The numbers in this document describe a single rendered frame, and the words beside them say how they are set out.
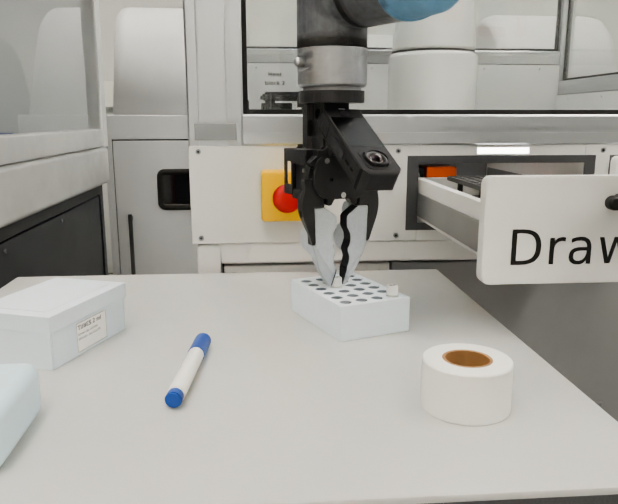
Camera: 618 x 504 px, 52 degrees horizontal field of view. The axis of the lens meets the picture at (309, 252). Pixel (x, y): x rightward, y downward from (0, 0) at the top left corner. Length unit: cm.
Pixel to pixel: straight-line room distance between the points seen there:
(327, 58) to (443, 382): 35
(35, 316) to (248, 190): 43
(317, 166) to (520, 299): 52
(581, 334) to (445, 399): 67
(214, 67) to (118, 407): 55
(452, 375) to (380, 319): 20
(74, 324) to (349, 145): 32
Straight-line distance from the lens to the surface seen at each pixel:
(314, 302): 70
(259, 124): 93
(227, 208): 95
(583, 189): 69
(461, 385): 49
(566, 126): 104
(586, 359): 116
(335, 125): 65
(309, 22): 68
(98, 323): 67
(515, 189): 66
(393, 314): 68
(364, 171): 60
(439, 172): 136
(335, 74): 67
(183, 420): 50
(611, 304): 115
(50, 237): 150
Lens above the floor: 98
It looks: 12 degrees down
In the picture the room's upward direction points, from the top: straight up
